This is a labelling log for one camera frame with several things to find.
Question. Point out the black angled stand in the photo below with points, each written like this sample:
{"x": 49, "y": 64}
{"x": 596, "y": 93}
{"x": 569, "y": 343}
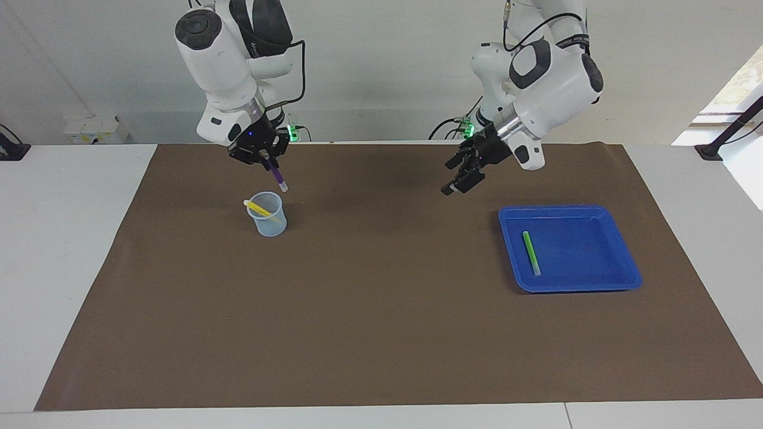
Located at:
{"x": 724, "y": 134}

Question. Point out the translucent plastic cup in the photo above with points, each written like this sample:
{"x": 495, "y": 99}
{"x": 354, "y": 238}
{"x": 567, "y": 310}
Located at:
{"x": 271, "y": 226}

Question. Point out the brown table mat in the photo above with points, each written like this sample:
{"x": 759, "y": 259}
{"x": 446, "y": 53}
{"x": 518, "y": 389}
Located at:
{"x": 381, "y": 328}

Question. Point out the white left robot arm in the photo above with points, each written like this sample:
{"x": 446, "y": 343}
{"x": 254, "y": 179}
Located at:
{"x": 548, "y": 77}

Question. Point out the white wall socket box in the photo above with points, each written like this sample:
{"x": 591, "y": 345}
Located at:
{"x": 95, "y": 131}

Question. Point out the green marker pen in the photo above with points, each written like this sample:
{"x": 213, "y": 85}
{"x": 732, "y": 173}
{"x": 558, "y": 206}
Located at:
{"x": 531, "y": 253}

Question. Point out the yellow marker pen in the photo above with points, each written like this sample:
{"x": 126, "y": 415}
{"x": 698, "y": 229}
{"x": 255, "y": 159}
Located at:
{"x": 260, "y": 209}

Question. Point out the bright window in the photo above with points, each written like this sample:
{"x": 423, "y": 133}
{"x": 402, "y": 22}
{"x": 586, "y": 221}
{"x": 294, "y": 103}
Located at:
{"x": 736, "y": 89}

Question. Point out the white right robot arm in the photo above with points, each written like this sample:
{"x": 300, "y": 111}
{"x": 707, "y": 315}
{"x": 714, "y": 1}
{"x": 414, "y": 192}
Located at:
{"x": 220, "y": 65}

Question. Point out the blue plastic tray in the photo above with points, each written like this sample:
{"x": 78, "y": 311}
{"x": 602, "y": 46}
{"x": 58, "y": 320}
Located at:
{"x": 584, "y": 262}

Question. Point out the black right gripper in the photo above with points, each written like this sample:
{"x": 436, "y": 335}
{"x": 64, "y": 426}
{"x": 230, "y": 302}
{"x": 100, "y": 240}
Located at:
{"x": 259, "y": 143}

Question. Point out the black table clamp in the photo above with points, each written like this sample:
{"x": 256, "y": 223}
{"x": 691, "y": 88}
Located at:
{"x": 13, "y": 149}

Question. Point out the purple marker pen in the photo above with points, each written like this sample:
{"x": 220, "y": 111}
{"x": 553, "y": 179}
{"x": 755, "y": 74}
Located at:
{"x": 278, "y": 176}

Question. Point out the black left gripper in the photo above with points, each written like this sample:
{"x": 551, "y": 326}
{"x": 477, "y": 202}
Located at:
{"x": 490, "y": 148}

